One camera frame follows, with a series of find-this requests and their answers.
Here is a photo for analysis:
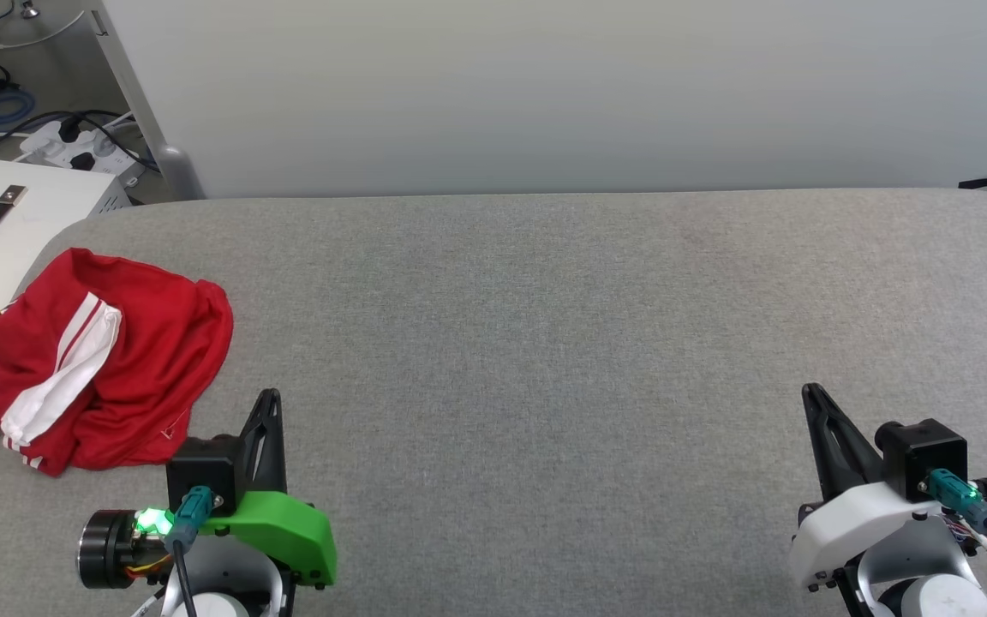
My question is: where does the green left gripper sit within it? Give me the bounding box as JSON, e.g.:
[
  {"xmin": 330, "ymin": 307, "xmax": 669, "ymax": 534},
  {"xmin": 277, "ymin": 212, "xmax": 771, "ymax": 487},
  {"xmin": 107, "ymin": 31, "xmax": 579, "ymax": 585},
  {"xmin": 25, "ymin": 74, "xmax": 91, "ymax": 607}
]
[{"xmin": 77, "ymin": 389, "xmax": 338, "ymax": 590}]

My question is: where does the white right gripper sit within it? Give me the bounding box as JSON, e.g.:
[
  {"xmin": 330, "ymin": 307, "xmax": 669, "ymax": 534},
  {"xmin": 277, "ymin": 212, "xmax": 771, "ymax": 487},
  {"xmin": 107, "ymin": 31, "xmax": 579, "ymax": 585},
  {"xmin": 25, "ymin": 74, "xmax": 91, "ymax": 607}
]
[{"xmin": 788, "ymin": 383, "xmax": 987, "ymax": 594}]

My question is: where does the red white basketball jersey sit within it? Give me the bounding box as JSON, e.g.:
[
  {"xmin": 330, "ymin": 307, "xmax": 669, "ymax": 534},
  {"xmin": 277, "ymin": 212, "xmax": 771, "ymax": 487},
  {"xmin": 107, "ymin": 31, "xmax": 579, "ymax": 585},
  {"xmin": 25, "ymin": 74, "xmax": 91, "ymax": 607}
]
[{"xmin": 0, "ymin": 248, "xmax": 235, "ymax": 478}]

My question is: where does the white power supply box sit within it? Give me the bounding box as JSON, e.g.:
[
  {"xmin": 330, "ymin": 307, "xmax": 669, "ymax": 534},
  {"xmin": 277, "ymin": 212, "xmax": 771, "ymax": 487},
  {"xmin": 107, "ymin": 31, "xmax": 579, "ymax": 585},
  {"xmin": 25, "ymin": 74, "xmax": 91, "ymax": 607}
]
[{"xmin": 0, "ymin": 157, "xmax": 131, "ymax": 393}]

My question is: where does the white power strip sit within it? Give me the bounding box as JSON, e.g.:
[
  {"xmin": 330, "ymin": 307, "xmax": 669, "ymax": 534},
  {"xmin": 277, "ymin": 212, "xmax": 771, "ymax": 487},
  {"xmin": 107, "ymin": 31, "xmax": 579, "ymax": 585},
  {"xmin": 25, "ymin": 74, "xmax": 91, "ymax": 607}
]
[{"xmin": 20, "ymin": 118, "xmax": 148, "ymax": 186}]

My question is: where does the right black cable teal connector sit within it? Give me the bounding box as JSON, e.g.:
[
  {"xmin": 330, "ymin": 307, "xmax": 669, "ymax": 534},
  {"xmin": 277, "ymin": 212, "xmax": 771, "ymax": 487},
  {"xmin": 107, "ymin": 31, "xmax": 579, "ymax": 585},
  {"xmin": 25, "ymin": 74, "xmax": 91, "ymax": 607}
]
[{"xmin": 925, "ymin": 468, "xmax": 987, "ymax": 594}]

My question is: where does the grey partition post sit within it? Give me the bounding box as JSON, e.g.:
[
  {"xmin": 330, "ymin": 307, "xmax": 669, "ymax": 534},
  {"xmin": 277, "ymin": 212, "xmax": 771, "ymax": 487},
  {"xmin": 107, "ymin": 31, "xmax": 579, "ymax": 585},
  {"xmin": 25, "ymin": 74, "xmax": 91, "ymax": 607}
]
[{"xmin": 87, "ymin": 7, "xmax": 206, "ymax": 201}]

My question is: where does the black power cable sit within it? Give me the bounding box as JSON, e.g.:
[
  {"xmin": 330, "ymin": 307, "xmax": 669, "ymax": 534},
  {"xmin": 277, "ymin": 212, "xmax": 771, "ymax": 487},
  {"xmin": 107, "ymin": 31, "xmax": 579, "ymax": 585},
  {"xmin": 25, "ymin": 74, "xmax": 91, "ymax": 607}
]
[{"xmin": 0, "ymin": 109, "xmax": 162, "ymax": 174}]

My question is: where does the blue coiled cable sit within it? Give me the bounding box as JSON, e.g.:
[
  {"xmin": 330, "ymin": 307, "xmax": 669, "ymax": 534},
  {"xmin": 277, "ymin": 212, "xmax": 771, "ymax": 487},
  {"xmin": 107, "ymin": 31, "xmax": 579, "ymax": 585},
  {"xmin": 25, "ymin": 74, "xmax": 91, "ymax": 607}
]
[{"xmin": 0, "ymin": 84, "xmax": 37, "ymax": 132}]

